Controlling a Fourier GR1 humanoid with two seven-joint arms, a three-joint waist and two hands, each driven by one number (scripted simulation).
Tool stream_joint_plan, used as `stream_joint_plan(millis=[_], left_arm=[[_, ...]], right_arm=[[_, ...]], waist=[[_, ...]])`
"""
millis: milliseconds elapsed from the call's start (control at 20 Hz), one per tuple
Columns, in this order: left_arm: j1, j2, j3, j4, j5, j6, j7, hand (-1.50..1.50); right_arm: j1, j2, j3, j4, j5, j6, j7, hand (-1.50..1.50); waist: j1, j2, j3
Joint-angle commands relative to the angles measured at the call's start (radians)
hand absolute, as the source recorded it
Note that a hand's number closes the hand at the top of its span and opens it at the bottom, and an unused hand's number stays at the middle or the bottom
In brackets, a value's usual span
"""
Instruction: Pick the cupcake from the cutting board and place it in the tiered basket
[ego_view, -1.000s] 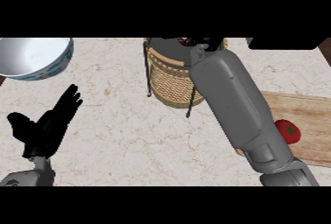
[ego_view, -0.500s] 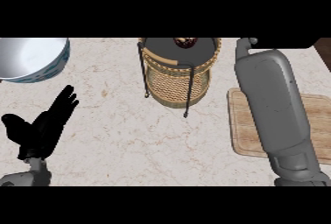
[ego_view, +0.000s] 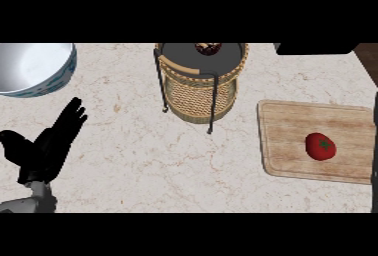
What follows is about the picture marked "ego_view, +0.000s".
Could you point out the red tomato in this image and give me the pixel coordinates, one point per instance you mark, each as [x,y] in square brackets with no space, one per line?
[321,146]

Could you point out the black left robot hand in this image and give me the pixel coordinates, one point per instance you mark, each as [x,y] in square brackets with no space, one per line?
[49,146]

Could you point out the white and blue bowl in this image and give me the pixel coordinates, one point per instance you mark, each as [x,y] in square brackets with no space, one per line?
[30,68]

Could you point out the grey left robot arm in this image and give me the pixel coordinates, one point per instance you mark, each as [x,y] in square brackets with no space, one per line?
[36,200]

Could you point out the black appliance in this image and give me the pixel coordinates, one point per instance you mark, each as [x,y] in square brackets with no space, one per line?
[315,48]

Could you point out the wooden cutting board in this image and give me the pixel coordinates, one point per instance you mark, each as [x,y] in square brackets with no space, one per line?
[315,140]

